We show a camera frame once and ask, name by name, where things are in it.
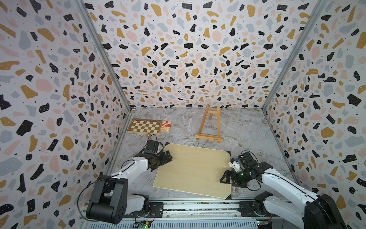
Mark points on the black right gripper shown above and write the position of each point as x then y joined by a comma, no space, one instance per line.
233,180

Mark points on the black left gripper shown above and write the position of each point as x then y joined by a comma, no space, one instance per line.
165,160

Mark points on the light wooden canvas board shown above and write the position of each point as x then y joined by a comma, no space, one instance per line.
195,170

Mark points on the small wooden easel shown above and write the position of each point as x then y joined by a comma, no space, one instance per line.
210,128

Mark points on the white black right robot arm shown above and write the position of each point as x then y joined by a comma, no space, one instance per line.
305,209

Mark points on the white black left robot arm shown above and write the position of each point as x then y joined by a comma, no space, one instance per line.
110,200

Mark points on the red Texas Hold'em card box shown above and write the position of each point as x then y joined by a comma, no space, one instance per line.
166,126

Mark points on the wooden chess board box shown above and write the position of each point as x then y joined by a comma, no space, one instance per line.
145,126

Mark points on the green circuit board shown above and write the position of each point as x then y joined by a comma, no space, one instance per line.
142,225

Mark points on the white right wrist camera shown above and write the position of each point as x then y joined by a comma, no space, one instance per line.
234,164

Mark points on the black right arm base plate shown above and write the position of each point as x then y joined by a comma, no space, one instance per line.
247,209

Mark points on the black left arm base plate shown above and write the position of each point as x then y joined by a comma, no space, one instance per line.
154,210

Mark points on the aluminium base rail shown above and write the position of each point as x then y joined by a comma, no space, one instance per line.
201,213

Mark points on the left aluminium corner post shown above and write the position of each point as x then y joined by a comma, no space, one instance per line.
80,5

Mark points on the aluminium corner post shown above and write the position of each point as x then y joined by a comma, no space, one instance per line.
320,5
80,5

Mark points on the right aluminium corner post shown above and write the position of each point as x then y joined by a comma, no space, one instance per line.
320,5

